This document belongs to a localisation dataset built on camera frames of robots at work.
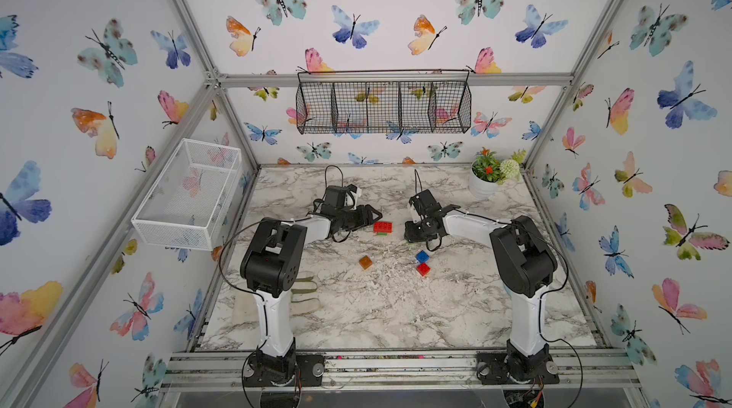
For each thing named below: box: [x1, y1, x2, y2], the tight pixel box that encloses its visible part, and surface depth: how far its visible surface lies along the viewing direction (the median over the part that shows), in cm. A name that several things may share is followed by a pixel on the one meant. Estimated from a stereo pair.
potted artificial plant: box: [467, 146, 527, 199], surface depth 102 cm
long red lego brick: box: [373, 221, 394, 234], surface depth 101 cm
